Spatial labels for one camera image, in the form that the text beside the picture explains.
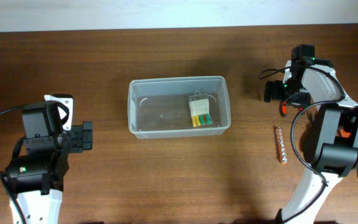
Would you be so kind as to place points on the clear plastic storage container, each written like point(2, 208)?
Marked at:
point(159, 108)

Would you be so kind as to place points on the clear case of coloured plugs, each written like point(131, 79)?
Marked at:
point(200, 109)

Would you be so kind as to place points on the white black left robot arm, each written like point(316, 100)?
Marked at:
point(34, 177)

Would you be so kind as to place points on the orange black needle nose pliers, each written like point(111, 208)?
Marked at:
point(328, 123)

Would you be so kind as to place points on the red handled small pliers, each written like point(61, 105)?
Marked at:
point(285, 104)

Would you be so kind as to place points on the orange socket bit rail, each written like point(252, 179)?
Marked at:
point(280, 145)

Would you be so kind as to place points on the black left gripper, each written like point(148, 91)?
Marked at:
point(86, 135)

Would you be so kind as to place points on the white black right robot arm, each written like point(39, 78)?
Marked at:
point(326, 162)

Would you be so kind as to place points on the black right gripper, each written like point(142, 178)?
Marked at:
point(276, 91)

